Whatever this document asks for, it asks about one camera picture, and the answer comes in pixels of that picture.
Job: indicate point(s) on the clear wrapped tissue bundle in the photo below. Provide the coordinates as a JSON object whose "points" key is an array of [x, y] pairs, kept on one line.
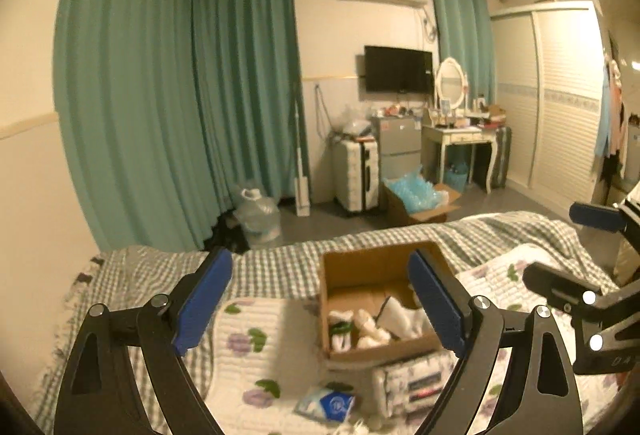
{"points": [[407, 382]]}

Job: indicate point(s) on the blue tissue packet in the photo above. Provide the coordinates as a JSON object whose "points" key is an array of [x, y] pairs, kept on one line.
{"points": [[326, 402]]}

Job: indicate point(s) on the white sock with green band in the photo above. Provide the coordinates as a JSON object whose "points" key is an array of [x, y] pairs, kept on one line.
{"points": [[341, 330]]}

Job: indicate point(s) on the white louvred wardrobe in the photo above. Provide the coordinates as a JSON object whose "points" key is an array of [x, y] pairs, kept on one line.
{"points": [[560, 100]]}

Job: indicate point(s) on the dark striped suitcase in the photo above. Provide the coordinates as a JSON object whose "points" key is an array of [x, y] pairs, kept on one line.
{"points": [[501, 157]]}

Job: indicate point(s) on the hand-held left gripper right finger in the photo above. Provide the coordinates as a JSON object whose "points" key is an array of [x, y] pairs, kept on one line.
{"points": [[436, 307]]}

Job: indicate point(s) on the pile of blue plastic bags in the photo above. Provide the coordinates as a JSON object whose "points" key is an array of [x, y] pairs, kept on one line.
{"points": [[415, 192]]}

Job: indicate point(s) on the hanging clothes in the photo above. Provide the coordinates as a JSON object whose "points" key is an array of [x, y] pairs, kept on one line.
{"points": [[614, 125]]}

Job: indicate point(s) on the narrow teal curtain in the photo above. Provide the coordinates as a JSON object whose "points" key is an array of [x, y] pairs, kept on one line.
{"points": [[462, 35]]}

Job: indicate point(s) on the clear water jug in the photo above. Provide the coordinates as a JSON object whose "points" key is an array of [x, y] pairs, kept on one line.
{"points": [[260, 220]]}

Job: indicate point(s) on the blue bucket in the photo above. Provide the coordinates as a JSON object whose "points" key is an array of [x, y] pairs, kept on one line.
{"points": [[459, 175]]}

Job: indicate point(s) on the white suitcase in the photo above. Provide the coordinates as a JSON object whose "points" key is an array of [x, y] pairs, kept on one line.
{"points": [[357, 175]]}

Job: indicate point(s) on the white dressing table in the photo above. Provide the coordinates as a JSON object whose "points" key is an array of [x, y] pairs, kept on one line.
{"points": [[457, 135]]}

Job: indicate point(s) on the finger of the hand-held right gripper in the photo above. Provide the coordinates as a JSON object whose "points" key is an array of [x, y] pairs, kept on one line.
{"points": [[595, 216], [555, 282]]}

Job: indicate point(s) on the wide teal curtain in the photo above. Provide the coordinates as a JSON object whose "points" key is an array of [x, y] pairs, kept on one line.
{"points": [[125, 90]]}

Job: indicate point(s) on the teal corner curtain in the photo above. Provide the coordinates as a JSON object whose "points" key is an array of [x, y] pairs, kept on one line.
{"points": [[245, 80]]}

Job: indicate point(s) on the rolled white sock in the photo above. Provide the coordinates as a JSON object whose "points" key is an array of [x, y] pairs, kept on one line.
{"points": [[371, 330]]}

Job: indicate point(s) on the brown cardboard box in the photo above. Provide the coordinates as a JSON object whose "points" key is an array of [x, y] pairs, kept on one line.
{"points": [[350, 275]]}

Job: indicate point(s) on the cardboard box on floor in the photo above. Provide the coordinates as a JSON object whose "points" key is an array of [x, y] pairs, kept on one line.
{"points": [[430, 215]]}

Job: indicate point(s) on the white floral quilt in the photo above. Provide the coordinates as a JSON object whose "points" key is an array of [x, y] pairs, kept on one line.
{"points": [[265, 355]]}

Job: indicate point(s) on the black wall television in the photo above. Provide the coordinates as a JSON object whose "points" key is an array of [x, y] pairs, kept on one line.
{"points": [[397, 69]]}

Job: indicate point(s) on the white flat mop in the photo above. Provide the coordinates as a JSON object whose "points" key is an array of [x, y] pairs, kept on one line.
{"points": [[302, 195]]}

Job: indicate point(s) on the green checked bedsheet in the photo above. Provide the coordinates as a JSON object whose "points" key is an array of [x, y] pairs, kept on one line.
{"points": [[280, 265]]}

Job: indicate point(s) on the white oval mirror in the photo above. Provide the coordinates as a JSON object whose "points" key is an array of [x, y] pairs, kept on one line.
{"points": [[450, 82]]}

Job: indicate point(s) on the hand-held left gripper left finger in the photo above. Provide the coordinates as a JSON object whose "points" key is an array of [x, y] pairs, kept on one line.
{"points": [[202, 302]]}

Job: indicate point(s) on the grey mini fridge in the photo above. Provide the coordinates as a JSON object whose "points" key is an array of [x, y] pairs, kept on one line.
{"points": [[397, 147]]}

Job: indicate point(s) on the white cloth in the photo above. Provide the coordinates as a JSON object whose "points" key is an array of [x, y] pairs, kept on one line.
{"points": [[402, 317]]}

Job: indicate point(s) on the clear plastic bag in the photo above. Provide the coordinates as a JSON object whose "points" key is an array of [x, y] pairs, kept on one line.
{"points": [[354, 125]]}

